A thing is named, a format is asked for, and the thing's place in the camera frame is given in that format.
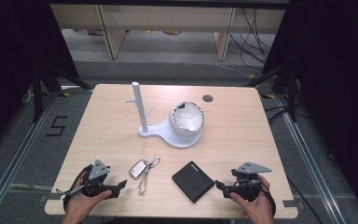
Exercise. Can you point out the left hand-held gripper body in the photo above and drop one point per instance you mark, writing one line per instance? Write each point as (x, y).
(99, 170)

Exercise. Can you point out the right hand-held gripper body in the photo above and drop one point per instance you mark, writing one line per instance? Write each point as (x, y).
(248, 183)

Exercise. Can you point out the person's right hand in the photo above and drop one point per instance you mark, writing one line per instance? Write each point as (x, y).
(258, 210)

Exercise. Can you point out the person's left hand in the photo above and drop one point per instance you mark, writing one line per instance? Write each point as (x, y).
(79, 205)

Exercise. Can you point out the black wallet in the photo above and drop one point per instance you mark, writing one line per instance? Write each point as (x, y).
(192, 182)

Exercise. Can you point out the grey tape piece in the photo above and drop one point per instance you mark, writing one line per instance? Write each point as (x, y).
(52, 196)
(290, 203)

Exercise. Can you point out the white tree-shaped stand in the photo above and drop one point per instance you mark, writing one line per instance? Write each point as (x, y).
(143, 118)

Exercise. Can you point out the white eggshell bowl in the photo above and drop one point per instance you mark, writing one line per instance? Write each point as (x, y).
(187, 119)

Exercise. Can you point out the black tripod stand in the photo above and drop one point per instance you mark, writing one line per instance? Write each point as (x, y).
(48, 84)
(287, 84)

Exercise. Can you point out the black curtain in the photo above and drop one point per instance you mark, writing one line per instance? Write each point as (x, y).
(338, 77)
(9, 62)

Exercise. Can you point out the aluminium floor rail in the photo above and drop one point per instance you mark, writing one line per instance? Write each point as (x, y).
(18, 152)
(313, 161)

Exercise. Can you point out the light wooden desk frame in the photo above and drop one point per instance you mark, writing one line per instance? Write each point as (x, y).
(112, 37)

